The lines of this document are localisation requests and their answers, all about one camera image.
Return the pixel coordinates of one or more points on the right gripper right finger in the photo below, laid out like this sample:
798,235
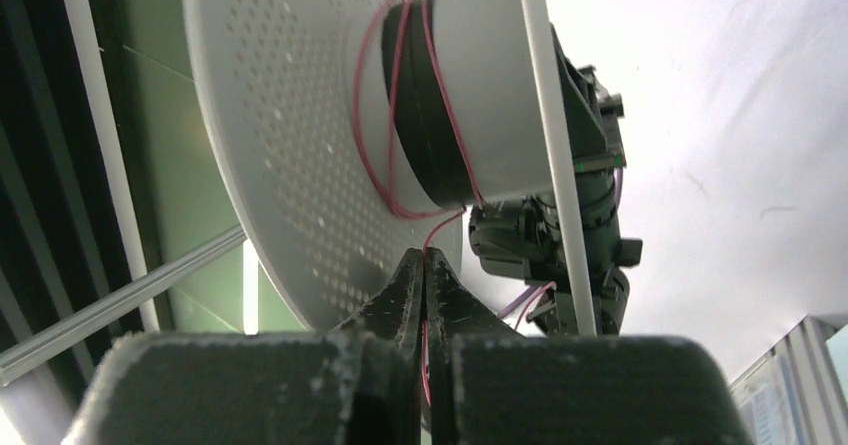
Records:
488,384

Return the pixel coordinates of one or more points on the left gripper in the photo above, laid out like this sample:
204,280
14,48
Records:
524,238

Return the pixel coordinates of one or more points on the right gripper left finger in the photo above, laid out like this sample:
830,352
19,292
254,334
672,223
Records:
356,384

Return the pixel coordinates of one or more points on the white translucent spool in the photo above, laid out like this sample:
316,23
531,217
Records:
349,131

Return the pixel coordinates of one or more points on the aluminium rail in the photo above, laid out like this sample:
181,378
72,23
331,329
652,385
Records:
33,352

